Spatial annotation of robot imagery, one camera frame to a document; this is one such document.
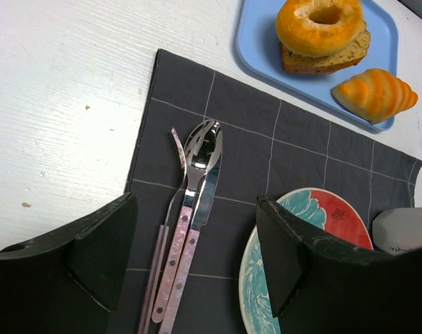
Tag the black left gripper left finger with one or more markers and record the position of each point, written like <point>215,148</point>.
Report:
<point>68,280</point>

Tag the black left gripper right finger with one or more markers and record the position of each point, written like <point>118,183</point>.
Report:
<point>319,283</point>

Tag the orange croissant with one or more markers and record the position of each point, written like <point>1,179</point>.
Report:
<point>375,95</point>

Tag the orange bagel bread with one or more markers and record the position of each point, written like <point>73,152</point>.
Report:
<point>319,28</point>

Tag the brown bread slice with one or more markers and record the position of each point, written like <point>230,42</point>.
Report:
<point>350,56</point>

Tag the teal and red plate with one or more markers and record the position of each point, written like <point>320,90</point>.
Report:
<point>318,207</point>

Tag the white ceramic mug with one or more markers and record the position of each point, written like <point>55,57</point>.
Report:
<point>397,231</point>

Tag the dark grey checked placemat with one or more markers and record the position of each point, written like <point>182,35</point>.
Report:
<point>270,147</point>

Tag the blue plastic tray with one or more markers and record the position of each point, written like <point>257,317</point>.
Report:
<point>259,51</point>

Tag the fork with pink handle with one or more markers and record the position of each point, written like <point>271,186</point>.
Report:
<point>159,250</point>

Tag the knife with pink handle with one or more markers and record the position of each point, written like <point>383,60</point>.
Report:
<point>200,218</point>

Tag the spoon with pink handle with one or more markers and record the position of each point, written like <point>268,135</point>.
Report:
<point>201,151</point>

